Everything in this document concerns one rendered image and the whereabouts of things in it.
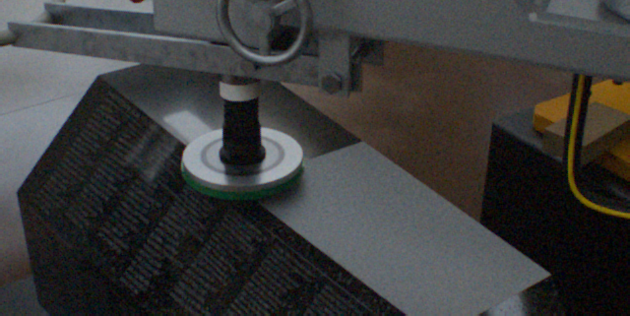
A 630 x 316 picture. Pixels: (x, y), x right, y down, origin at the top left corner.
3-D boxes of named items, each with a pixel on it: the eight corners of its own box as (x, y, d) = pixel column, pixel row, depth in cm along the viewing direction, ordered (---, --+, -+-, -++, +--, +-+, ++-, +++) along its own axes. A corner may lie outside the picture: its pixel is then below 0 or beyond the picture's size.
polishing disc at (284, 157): (286, 126, 165) (286, 120, 164) (316, 182, 147) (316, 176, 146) (176, 139, 160) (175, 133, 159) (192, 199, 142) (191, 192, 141)
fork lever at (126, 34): (392, 56, 144) (392, 28, 142) (352, 102, 128) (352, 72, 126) (61, 19, 168) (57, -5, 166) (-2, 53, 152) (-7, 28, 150)
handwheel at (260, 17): (334, 52, 129) (336, -44, 122) (308, 78, 121) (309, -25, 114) (243, 37, 134) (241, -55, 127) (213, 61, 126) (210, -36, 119)
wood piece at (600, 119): (591, 120, 186) (595, 100, 184) (630, 137, 179) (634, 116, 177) (541, 149, 174) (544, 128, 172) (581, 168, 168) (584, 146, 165)
